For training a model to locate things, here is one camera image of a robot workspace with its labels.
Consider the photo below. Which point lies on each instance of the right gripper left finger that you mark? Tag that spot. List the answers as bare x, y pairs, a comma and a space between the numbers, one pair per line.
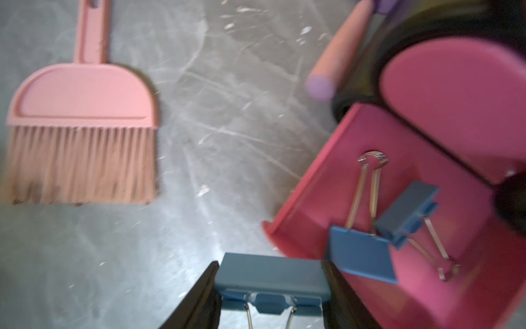
201, 307

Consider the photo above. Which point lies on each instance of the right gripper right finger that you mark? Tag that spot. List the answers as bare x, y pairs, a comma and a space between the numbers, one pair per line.
347, 300

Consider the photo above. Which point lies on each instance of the blue binder clip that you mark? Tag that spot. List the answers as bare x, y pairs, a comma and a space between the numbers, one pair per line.
409, 213
364, 254
272, 285

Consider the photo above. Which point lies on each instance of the black pink drawer cabinet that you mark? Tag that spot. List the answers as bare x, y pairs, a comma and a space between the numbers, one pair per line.
439, 88

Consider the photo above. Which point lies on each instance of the purple toy shovel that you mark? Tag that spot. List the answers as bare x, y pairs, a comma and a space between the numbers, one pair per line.
329, 72

